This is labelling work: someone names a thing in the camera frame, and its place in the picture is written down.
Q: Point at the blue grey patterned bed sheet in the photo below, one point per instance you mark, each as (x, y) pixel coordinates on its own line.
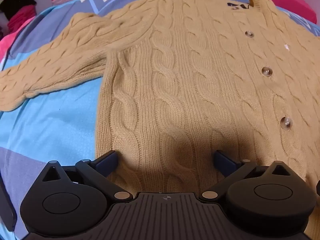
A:
(50, 120)

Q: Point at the black flat device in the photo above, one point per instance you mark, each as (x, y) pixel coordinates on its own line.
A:
(7, 205)

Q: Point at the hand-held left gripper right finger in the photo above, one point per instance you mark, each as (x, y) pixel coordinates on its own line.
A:
(223, 161)

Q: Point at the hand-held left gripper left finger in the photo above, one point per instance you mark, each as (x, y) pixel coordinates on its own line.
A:
(110, 160)

